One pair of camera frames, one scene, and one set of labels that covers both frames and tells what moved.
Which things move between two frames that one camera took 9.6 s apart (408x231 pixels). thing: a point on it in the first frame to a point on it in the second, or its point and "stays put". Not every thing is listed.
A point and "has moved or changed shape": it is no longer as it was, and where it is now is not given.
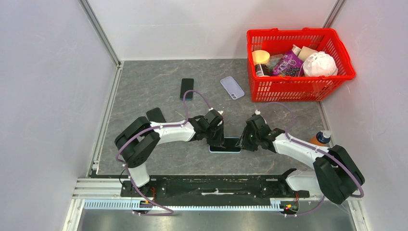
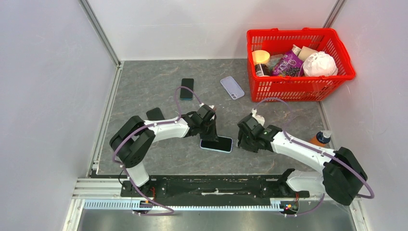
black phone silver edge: x=156 y=115 stays put
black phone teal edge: x=186 y=84 stays put
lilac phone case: x=232 y=87 stays put
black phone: x=229 y=145 has moved or changed shape
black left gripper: x=220 y=141 to x=212 y=135
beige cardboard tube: x=305 y=52 stays put
